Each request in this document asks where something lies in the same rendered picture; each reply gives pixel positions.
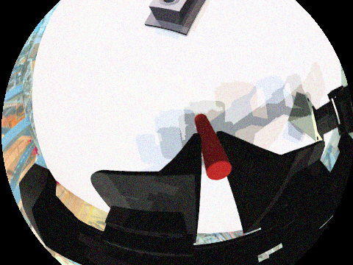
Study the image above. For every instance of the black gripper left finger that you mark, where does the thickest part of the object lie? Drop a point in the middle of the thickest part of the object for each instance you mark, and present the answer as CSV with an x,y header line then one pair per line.
x,y
174,188

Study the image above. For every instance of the red peg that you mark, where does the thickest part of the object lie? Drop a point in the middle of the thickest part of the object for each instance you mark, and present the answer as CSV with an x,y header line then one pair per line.
x,y
216,163

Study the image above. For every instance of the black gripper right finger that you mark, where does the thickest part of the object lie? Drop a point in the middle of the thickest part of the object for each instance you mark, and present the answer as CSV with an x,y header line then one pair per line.
x,y
259,176

